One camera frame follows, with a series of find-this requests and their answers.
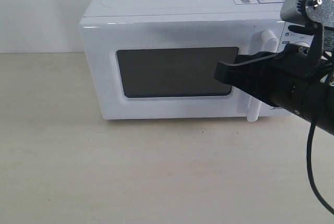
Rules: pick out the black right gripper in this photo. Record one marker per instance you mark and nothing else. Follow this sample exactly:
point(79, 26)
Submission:
point(296, 84)

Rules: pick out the white microwave door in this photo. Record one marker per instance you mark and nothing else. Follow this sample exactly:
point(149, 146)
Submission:
point(162, 67)

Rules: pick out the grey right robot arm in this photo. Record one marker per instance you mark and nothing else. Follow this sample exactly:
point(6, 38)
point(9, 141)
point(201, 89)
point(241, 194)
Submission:
point(287, 79)

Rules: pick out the upper white control knob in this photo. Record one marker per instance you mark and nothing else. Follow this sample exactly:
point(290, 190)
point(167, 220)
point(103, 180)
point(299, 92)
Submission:
point(300, 45)

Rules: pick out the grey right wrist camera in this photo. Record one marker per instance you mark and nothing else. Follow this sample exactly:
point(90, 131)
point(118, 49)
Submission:
point(311, 17)

